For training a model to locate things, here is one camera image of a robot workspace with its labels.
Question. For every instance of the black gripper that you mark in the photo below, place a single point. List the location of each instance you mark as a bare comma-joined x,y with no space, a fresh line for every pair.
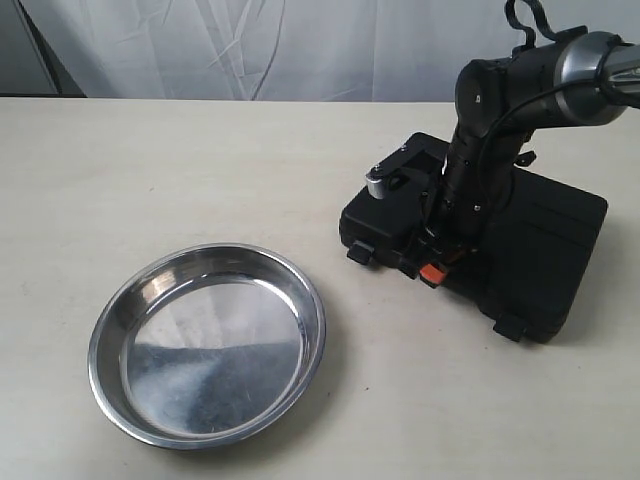
453,223

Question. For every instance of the black plastic tool case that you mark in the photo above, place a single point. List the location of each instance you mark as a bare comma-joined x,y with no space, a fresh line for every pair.
529,263

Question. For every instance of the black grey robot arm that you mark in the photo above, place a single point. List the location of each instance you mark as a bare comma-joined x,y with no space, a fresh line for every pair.
581,79

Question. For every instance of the round stainless steel tray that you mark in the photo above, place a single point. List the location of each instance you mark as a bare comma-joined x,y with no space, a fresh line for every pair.
206,347

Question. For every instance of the white backdrop curtain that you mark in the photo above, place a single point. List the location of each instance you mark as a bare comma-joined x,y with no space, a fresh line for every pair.
329,51

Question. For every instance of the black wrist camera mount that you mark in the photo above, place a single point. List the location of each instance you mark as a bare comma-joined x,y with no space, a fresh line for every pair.
420,159

